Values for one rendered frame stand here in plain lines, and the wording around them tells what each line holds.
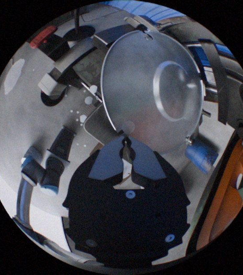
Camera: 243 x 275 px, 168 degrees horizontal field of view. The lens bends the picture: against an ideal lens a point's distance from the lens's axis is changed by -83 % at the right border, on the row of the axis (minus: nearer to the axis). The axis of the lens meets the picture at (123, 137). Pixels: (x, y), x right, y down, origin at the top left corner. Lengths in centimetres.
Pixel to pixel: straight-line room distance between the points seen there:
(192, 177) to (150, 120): 336
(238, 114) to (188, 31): 35
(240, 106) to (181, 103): 14
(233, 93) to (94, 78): 30
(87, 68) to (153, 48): 17
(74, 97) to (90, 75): 67
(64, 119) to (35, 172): 65
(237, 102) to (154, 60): 15
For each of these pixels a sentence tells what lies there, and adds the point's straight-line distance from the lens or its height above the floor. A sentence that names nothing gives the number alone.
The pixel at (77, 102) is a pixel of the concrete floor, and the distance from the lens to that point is 92.
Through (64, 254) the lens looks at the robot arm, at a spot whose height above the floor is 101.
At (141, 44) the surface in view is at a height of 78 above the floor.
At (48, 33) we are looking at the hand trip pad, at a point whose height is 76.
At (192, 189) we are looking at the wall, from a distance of 340.
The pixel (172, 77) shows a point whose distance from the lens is 18.
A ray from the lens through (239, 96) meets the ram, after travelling 16.
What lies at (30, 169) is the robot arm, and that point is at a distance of 50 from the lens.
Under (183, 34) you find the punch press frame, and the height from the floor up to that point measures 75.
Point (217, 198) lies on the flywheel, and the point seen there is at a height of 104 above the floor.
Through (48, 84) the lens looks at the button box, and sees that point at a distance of 32.
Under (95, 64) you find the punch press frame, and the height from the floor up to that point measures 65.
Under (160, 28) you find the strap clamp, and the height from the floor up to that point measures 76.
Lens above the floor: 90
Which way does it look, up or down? 56 degrees down
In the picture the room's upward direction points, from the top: 144 degrees clockwise
